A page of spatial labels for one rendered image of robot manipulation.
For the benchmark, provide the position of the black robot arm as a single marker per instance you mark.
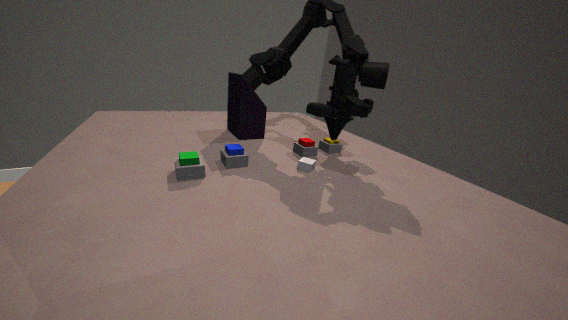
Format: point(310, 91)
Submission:
point(276, 60)

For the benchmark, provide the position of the blue button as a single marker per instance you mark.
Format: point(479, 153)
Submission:
point(233, 156)

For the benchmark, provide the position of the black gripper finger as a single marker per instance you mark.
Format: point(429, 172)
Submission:
point(341, 125)
point(332, 124)

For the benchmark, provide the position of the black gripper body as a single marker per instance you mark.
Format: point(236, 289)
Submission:
point(325, 110)

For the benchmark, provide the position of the small white block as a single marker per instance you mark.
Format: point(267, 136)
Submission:
point(306, 164)

